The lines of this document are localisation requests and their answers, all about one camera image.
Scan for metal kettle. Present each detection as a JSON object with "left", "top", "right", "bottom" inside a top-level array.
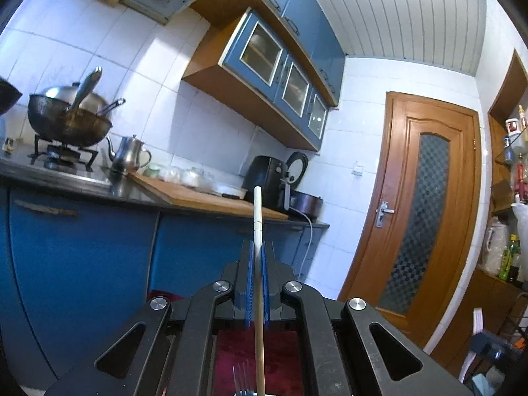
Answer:
[{"left": 105, "top": 134, "right": 153, "bottom": 176}]

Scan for glass jars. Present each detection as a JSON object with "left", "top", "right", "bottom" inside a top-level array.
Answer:
[{"left": 144, "top": 164, "right": 216, "bottom": 187}]

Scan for white plastic jug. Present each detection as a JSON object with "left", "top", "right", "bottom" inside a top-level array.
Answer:
[{"left": 481, "top": 220, "right": 511, "bottom": 276}]

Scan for wooden side cabinet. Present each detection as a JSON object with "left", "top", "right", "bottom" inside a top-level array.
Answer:
[{"left": 428, "top": 269, "right": 528, "bottom": 375}]

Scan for metal pot lid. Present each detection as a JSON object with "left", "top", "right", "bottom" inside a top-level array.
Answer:
[{"left": 41, "top": 83, "right": 110, "bottom": 113}]

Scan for beige chopstick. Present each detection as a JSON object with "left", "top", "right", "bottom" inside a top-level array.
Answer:
[{"left": 253, "top": 186, "right": 266, "bottom": 395}]

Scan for blue upper cabinet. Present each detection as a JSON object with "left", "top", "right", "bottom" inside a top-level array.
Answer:
[{"left": 189, "top": 0, "right": 347, "bottom": 107}]

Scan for black air fryer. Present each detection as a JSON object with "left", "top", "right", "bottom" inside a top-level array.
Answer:
[{"left": 242, "top": 155, "right": 288, "bottom": 212}]

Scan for glass door wall cabinet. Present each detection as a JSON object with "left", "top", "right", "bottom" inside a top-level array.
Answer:
[{"left": 182, "top": 6, "right": 331, "bottom": 152}]

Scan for small dark wok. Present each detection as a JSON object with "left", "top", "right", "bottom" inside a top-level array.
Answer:
[{"left": 0, "top": 76, "right": 24, "bottom": 117}]

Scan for black wok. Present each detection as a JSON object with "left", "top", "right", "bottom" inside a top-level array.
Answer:
[{"left": 27, "top": 94, "right": 114, "bottom": 148}]

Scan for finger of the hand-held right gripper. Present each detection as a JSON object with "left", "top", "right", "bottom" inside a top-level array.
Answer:
[{"left": 470, "top": 332, "right": 513, "bottom": 375}]

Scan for wooden wall shelf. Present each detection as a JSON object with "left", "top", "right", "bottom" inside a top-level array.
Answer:
[{"left": 488, "top": 48, "right": 528, "bottom": 216}]

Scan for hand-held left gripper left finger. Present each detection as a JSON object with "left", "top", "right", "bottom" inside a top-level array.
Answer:
[{"left": 43, "top": 241, "right": 258, "bottom": 396}]

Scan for metal ladle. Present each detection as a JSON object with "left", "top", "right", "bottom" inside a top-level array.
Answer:
[{"left": 97, "top": 98, "right": 126, "bottom": 116}]

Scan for long metal fork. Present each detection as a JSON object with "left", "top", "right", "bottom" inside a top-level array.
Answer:
[{"left": 232, "top": 362, "right": 257, "bottom": 395}]

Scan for green bottle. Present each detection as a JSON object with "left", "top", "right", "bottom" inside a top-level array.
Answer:
[{"left": 498, "top": 234, "right": 522, "bottom": 282}]

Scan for metal spatula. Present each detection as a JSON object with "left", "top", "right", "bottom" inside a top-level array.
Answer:
[{"left": 67, "top": 66, "right": 103, "bottom": 113}]

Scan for blue kitchen base cabinets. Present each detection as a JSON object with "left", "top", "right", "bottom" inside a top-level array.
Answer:
[{"left": 0, "top": 160, "right": 331, "bottom": 390}]

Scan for wooden door with glass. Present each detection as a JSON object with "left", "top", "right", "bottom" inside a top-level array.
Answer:
[{"left": 337, "top": 91, "right": 483, "bottom": 350}]

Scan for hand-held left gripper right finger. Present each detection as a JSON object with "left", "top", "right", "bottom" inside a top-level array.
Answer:
[{"left": 261, "top": 243, "right": 475, "bottom": 396}]

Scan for white power cable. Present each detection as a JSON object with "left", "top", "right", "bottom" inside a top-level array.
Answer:
[{"left": 288, "top": 207, "right": 316, "bottom": 282}]

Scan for light blue box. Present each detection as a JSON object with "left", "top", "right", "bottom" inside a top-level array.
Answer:
[{"left": 473, "top": 373, "right": 498, "bottom": 396}]

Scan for red and pink printed blanket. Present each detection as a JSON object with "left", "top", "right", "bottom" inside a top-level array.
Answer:
[{"left": 146, "top": 290, "right": 308, "bottom": 394}]

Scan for wooden cutting board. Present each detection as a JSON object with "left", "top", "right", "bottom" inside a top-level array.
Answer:
[{"left": 127, "top": 172, "right": 290, "bottom": 221}]

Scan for rice cooker with open lid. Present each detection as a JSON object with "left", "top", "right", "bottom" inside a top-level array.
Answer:
[{"left": 284, "top": 151, "right": 325, "bottom": 221}]

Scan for metal door handle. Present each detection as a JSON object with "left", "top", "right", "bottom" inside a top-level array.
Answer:
[{"left": 375, "top": 201, "right": 396, "bottom": 229}]

